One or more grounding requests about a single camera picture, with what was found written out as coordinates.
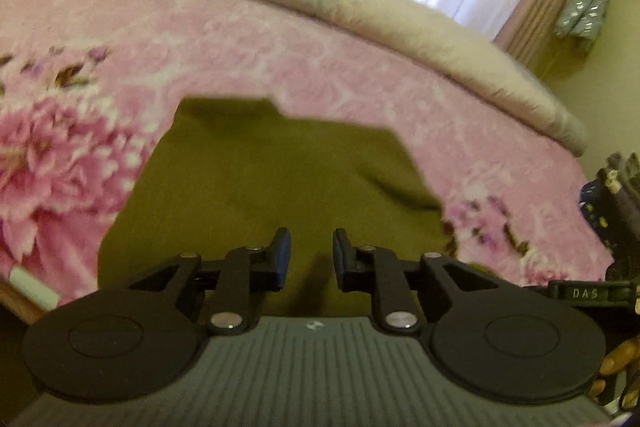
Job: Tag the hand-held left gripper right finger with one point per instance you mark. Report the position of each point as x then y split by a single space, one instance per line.
340 262

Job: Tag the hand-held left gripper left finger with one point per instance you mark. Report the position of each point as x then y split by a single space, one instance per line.
282 257

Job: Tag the olive green shirt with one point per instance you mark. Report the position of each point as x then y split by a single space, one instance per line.
250 187

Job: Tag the person's right hand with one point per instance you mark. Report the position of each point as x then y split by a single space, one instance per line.
622 352

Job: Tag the navy yellow printed garment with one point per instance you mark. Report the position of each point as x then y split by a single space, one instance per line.
595 212

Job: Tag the pink floral blanket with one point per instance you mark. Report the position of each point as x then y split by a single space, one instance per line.
325 67

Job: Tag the grey and white duvet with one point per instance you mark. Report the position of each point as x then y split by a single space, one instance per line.
400 22

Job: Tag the white corner guard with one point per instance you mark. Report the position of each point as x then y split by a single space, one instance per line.
32 288

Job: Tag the grey printed hanging bag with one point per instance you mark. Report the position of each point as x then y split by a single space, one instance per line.
582 12

